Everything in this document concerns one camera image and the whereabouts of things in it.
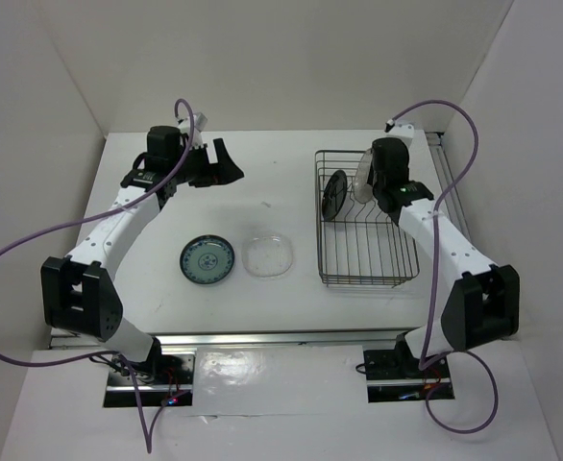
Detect smoky glass square plate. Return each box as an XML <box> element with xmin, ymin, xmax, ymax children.
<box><xmin>353</xmin><ymin>150</ymin><xmax>373</xmax><ymax>204</ymax></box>

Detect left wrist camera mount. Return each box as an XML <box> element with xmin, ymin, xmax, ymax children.
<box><xmin>176</xmin><ymin>112</ymin><xmax>208</xmax><ymax>149</ymax></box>

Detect grey wire dish rack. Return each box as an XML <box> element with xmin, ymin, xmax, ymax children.
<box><xmin>314</xmin><ymin>150</ymin><xmax>420</xmax><ymax>288</ymax></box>

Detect aluminium rail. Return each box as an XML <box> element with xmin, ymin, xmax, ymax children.
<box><xmin>49</xmin><ymin>327</ymin><xmax>427</xmax><ymax>351</ymax></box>

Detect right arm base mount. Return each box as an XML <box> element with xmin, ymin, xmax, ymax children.
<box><xmin>355</xmin><ymin>339</ymin><xmax>454</xmax><ymax>403</ymax></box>

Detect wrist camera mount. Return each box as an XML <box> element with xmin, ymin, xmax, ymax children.
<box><xmin>384</xmin><ymin>119</ymin><xmax>415</xmax><ymax>148</ymax></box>
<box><xmin>176</xmin><ymin>112</ymin><xmax>208</xmax><ymax>149</ymax></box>

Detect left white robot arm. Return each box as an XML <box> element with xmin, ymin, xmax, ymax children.
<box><xmin>40</xmin><ymin>123</ymin><xmax>244</xmax><ymax>383</ymax></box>

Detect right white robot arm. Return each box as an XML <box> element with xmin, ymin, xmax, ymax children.
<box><xmin>371</xmin><ymin>137</ymin><xmax>520</xmax><ymax>376</ymax></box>

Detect blue patterned round plate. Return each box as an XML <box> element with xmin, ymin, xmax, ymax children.
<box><xmin>179</xmin><ymin>234</ymin><xmax>235</xmax><ymax>285</ymax></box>

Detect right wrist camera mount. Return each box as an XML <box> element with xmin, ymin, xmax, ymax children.
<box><xmin>384</xmin><ymin>119</ymin><xmax>415</xmax><ymax>148</ymax></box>

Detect black round plate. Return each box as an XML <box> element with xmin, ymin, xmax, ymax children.
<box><xmin>321</xmin><ymin>170</ymin><xmax>348</xmax><ymax>222</ymax></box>

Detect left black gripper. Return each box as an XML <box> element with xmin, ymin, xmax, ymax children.
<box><xmin>169</xmin><ymin>138</ymin><xmax>243</xmax><ymax>188</ymax></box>

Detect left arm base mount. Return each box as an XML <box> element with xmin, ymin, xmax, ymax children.
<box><xmin>90</xmin><ymin>352</ymin><xmax>195</xmax><ymax>408</ymax></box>

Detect clear glass square plate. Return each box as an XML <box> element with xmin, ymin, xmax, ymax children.
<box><xmin>241</xmin><ymin>232</ymin><xmax>294</xmax><ymax>279</ymax></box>

